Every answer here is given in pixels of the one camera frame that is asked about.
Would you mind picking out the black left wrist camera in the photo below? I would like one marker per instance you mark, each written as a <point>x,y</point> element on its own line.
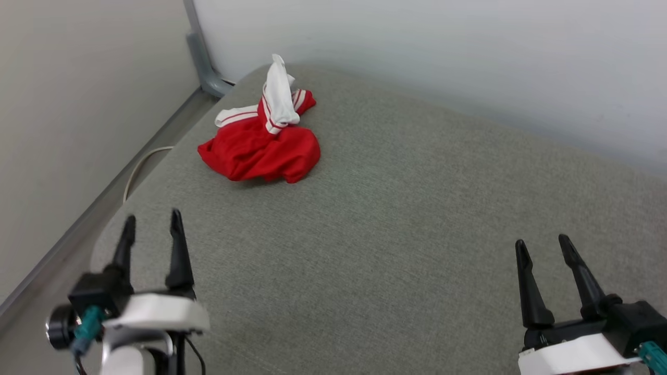
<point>99,291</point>

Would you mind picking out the teal right camera connector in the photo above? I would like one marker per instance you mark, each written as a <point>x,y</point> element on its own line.
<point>654,357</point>

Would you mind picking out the teal left camera connector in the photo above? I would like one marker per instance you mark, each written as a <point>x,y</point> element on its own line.
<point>88,325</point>

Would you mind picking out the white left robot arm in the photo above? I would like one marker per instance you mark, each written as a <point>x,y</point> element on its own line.
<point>125,359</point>

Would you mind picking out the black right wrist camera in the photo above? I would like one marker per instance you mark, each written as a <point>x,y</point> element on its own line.
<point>638,320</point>

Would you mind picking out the red and white garment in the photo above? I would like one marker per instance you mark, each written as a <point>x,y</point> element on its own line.
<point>260,151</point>

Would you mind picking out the grey baseboard strip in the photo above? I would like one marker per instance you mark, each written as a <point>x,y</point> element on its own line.
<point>78,229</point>

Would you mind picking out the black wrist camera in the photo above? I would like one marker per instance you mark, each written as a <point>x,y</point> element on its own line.
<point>638,320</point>
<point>99,291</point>

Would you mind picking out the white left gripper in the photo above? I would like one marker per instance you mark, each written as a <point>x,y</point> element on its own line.
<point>156,312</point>

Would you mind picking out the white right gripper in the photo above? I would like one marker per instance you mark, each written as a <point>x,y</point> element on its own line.
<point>568,357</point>

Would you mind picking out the grey metal post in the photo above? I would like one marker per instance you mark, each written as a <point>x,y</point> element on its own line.
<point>200,57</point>

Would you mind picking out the teal camera connector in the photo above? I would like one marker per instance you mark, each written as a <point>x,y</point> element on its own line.
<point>654,357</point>
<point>88,325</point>

